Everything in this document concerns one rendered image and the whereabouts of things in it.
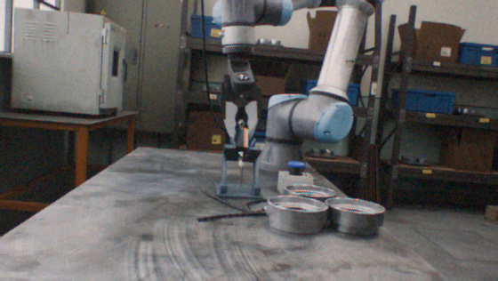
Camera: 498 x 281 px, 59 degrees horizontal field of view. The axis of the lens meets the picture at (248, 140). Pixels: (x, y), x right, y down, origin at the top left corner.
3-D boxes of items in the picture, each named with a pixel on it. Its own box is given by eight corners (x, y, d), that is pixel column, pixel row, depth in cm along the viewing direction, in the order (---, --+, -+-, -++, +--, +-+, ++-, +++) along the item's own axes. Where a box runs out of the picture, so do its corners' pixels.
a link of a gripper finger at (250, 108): (255, 137, 107) (251, 99, 106) (261, 140, 102) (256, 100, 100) (243, 139, 107) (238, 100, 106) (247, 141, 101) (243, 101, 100)
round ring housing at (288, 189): (293, 200, 96) (295, 181, 96) (341, 210, 91) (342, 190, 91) (273, 209, 87) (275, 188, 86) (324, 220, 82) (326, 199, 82)
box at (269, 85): (290, 100, 426) (294, 60, 422) (236, 96, 422) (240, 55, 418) (285, 100, 468) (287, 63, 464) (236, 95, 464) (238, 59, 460)
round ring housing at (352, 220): (386, 226, 82) (389, 204, 81) (376, 241, 72) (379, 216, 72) (331, 215, 86) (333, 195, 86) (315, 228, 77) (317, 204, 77)
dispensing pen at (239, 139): (235, 181, 93) (236, 114, 101) (233, 189, 97) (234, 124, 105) (245, 182, 94) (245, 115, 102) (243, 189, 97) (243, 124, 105)
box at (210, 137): (231, 152, 430) (235, 114, 426) (180, 148, 423) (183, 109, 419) (228, 147, 470) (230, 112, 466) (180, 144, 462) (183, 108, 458)
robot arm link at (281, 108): (283, 135, 145) (287, 93, 144) (315, 140, 135) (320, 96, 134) (257, 134, 137) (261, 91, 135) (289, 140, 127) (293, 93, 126)
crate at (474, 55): (485, 71, 478) (488, 50, 476) (510, 69, 440) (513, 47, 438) (440, 66, 472) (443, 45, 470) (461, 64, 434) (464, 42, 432)
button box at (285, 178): (311, 197, 100) (314, 176, 100) (281, 196, 100) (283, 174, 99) (305, 189, 108) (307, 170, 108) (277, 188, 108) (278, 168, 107)
